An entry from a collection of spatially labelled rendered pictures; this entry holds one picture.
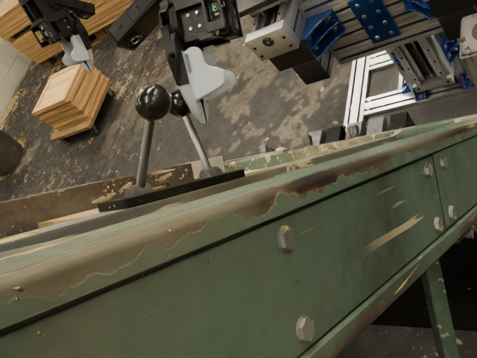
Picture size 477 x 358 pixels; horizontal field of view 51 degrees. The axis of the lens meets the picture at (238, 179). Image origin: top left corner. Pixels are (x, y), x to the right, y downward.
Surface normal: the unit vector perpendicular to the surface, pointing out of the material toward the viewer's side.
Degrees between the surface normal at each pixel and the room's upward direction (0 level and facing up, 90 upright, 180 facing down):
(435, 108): 0
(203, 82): 46
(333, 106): 0
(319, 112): 0
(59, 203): 90
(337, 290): 90
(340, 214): 90
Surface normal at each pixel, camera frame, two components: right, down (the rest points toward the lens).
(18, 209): 0.77, -0.12
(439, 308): 0.11, 0.07
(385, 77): -0.60, -0.49
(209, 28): -0.32, 0.11
